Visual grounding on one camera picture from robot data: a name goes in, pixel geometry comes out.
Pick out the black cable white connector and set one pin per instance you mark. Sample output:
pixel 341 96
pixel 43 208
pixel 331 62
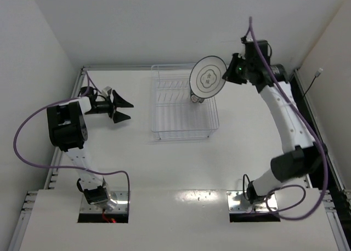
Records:
pixel 316 75

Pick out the metal base plate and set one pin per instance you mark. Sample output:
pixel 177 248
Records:
pixel 117 204
pixel 237 204

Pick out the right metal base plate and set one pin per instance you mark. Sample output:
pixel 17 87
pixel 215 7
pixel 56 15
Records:
pixel 237 204

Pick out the white wire dish rack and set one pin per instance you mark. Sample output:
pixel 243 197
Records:
pixel 175 117

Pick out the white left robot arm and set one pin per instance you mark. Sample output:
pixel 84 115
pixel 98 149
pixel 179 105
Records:
pixel 68 132

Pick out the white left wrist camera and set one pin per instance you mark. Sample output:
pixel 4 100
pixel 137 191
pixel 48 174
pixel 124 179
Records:
pixel 106 92

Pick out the white plate green rim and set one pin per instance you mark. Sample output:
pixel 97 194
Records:
pixel 205 79

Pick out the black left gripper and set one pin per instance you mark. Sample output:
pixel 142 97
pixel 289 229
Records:
pixel 111 107

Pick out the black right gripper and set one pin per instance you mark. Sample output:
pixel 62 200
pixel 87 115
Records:
pixel 236 70

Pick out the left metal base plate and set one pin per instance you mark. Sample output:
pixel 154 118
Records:
pixel 117 204

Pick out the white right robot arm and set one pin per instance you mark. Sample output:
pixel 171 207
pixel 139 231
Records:
pixel 301 154

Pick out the dark green ring plate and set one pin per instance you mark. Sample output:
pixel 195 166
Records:
pixel 194 98

